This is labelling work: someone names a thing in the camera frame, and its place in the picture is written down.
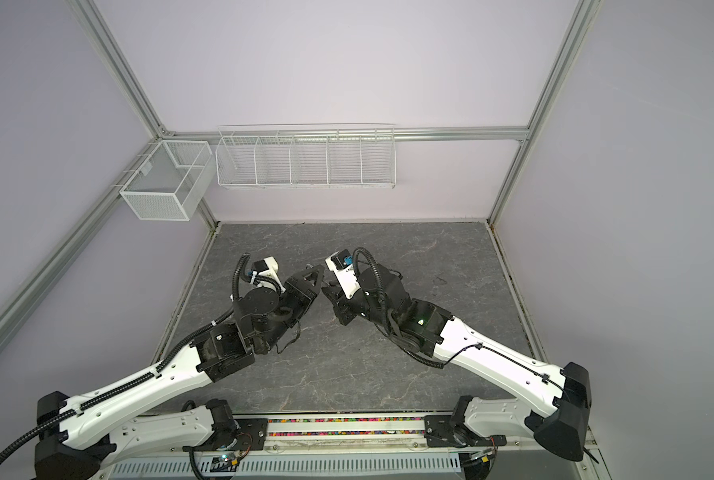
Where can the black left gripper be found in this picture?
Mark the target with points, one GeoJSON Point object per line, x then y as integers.
{"type": "Point", "coordinates": [298, 285]}

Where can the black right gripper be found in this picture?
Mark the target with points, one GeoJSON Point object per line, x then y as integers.
{"type": "Point", "coordinates": [344, 305]}

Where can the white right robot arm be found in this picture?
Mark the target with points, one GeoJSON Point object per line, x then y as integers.
{"type": "Point", "coordinates": [554, 402]}

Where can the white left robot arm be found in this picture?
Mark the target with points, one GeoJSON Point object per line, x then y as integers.
{"type": "Point", "coordinates": [78, 436]}

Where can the white mesh box basket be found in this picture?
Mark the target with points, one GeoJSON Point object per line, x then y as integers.
{"type": "Point", "coordinates": [171, 181]}

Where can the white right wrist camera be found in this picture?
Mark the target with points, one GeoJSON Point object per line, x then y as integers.
{"type": "Point", "coordinates": [341, 263]}

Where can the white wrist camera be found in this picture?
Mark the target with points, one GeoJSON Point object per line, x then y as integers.
{"type": "Point", "coordinates": [264, 273]}
{"type": "Point", "coordinates": [341, 263]}

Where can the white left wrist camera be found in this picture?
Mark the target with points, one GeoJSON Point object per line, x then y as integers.
{"type": "Point", "coordinates": [264, 273]}

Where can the long white wire basket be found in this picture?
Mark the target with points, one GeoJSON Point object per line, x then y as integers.
{"type": "Point", "coordinates": [307, 156]}

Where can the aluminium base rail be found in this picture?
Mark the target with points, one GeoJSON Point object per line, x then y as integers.
{"type": "Point", "coordinates": [332, 445]}

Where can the aluminium frame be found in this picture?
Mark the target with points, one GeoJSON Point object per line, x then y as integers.
{"type": "Point", "coordinates": [35, 288]}

